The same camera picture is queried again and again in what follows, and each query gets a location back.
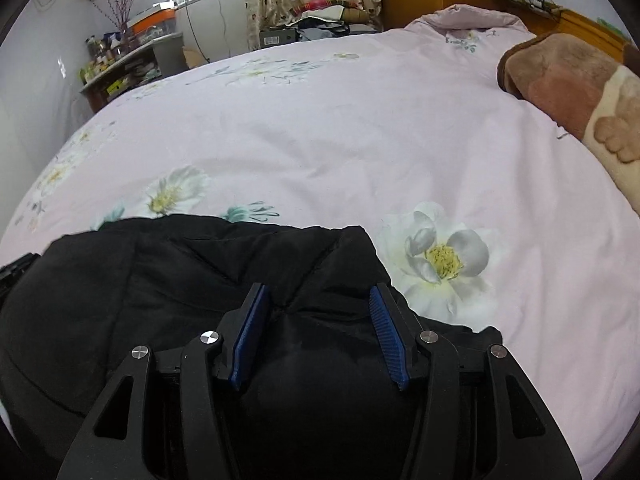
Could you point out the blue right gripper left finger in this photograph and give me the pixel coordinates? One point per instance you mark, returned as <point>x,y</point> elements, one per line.
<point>254,319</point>

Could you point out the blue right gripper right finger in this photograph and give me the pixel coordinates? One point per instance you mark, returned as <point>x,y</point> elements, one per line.
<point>389,339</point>

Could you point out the black puffer jacket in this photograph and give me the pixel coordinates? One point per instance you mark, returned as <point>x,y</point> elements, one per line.
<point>116,349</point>

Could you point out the clothes pile by window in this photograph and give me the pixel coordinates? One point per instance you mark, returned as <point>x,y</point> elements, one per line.
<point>331,22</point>

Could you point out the pink floral bed cover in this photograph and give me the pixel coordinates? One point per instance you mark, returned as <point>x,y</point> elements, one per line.
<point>483,210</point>

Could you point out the wooden shelf with clutter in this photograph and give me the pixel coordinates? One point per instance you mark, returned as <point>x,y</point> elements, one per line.
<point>159,58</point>

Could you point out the orange plastic storage box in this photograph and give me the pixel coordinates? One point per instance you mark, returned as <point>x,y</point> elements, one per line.
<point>154,23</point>

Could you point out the pink blossom branches vase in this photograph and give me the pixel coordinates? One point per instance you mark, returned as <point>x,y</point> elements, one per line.
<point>118,14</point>

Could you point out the bear print plush blanket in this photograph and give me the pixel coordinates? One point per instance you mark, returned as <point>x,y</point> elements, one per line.
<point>592,96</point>

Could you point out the wooden headboard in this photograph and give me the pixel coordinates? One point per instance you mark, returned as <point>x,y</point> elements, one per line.
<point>570,22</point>

